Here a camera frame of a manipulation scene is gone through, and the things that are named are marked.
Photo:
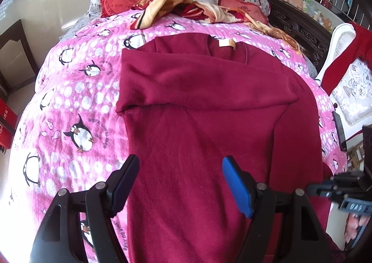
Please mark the pink penguin print blanket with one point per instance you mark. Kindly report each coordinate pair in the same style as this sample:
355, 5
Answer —
72, 83

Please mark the pile of assorted packets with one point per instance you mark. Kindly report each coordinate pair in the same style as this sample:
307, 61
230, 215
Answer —
308, 4

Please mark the white chair with floral cushion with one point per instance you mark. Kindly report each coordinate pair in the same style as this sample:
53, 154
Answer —
348, 88

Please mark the maroon sweater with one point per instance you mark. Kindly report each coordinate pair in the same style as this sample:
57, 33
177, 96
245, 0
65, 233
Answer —
189, 106

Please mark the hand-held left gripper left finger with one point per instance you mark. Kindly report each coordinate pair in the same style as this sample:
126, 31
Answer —
128, 181

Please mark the red box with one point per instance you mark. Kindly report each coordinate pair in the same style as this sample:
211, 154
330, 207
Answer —
6, 123

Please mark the dark wooden cabinet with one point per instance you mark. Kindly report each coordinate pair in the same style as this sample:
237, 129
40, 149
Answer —
17, 54

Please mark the dark carved wooden headboard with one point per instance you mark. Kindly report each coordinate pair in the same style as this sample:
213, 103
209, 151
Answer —
299, 30

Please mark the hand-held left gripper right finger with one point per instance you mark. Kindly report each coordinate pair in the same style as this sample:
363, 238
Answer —
237, 187

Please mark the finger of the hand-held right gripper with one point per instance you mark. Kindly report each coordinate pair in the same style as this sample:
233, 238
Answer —
339, 132
322, 189

